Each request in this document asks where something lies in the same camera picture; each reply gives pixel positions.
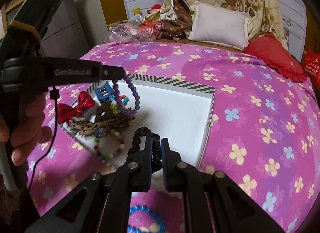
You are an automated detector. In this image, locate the red cushion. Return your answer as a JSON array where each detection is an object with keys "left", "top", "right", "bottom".
[{"left": 244, "top": 34, "right": 308, "bottom": 83}]

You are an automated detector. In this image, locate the white small pillow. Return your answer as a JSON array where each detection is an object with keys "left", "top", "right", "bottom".
[{"left": 188, "top": 1, "right": 249, "bottom": 51}]

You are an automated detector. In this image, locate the clear plastic bag pile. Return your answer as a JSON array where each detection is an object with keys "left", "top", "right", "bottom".
[{"left": 104, "top": 14, "right": 162, "bottom": 43}]

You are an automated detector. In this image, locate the black cable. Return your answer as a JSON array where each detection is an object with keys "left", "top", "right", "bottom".
[{"left": 27, "top": 86, "right": 60, "bottom": 191}]

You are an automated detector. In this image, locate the striped white tray box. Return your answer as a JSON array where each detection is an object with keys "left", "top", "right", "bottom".
[{"left": 60, "top": 74, "right": 215, "bottom": 168}]

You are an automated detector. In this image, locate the person left hand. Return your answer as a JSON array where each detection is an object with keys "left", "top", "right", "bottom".
[{"left": 1, "top": 93, "right": 53, "bottom": 166}]

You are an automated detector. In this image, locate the purple bead bracelet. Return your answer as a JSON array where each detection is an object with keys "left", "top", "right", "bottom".
[{"left": 112, "top": 73, "right": 141, "bottom": 116}]

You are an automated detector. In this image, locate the yellow cap bottle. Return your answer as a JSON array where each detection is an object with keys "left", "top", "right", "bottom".
[{"left": 133, "top": 8, "right": 140, "bottom": 15}]

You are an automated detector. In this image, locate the black scrunchie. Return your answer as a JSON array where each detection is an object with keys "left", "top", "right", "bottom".
[{"left": 126, "top": 126, "right": 163, "bottom": 173}]

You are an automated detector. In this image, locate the santa plush toy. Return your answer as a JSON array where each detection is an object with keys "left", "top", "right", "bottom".
[{"left": 147, "top": 4, "right": 162, "bottom": 14}]

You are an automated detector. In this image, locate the colourful flower hair tie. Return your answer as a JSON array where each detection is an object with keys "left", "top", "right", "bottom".
[{"left": 108, "top": 93, "right": 130, "bottom": 113}]

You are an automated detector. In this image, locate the red satin bow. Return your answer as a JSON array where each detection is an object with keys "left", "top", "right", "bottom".
[{"left": 57, "top": 91, "right": 95, "bottom": 123}]

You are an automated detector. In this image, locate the blue hair claw clip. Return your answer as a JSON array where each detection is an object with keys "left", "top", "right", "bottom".
[{"left": 94, "top": 81, "right": 113, "bottom": 100}]

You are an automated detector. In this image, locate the leopard print bow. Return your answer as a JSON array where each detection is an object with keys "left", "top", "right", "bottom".
[{"left": 68, "top": 100, "right": 135, "bottom": 138}]

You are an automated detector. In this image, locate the blue bead bracelet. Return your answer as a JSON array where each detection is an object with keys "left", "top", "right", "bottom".
[{"left": 127, "top": 205, "right": 167, "bottom": 233}]

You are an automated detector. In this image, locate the pink floral bedsheet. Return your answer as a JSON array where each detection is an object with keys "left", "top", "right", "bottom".
[{"left": 30, "top": 42, "right": 319, "bottom": 232}]

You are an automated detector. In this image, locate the red shopping bag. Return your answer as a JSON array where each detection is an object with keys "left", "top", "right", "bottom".
[{"left": 302, "top": 48, "right": 320, "bottom": 90}]

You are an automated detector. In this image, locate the grey refrigerator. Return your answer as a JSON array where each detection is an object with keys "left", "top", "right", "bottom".
[{"left": 41, "top": 0, "right": 89, "bottom": 58}]

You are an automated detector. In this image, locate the multicolour bead bracelet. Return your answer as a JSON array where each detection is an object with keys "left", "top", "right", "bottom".
[{"left": 93, "top": 128, "right": 126, "bottom": 161}]

